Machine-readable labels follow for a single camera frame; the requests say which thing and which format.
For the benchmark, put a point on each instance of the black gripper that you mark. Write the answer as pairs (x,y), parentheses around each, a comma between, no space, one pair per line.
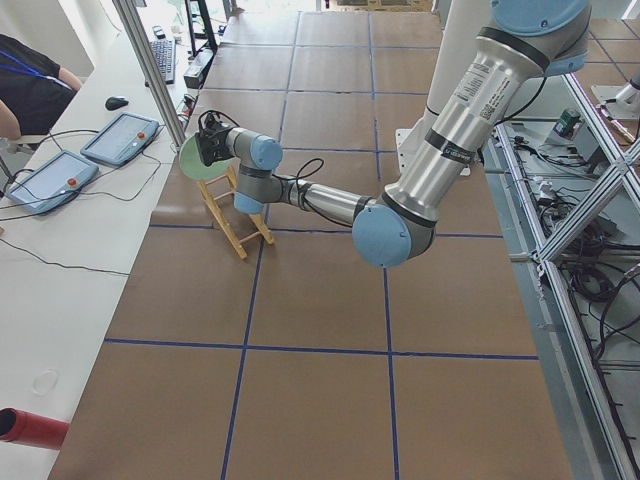
(218,141)

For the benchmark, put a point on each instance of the light green round plate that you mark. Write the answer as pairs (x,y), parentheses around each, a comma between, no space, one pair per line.
(192,165)

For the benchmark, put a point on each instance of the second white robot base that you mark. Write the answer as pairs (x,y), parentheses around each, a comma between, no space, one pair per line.
(620,102)

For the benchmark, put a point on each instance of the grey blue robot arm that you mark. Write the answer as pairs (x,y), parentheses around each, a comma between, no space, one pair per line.
(523,40)

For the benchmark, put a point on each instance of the wooden plate rack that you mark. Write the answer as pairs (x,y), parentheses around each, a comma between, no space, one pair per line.
(218,195)

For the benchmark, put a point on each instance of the far blue teach pendant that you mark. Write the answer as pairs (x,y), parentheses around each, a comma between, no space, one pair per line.
(121,140)

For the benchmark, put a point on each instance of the blue teach pendant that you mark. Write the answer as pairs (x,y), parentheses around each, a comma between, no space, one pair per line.
(56,182)
(121,140)

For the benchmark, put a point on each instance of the black keyboard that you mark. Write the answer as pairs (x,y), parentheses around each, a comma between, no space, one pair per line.
(164,52)

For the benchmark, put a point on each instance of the black computer mouse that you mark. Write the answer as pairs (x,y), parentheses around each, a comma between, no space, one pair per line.
(115,102)

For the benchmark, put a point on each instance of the near blue teach pendant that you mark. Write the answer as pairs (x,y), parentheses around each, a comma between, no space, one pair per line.
(56,182)

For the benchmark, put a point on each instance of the person in black shirt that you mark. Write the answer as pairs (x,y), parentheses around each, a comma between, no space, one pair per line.
(35,90)

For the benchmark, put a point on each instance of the red cylinder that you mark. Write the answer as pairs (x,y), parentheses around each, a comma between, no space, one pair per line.
(29,429)

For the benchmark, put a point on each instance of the green white box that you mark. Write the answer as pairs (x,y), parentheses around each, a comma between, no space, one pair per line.
(567,122)

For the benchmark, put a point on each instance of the aluminium frame post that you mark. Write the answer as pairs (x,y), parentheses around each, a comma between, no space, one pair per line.
(135,30)

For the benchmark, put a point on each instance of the aluminium frame rail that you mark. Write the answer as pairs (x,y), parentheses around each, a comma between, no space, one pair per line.
(570,212)

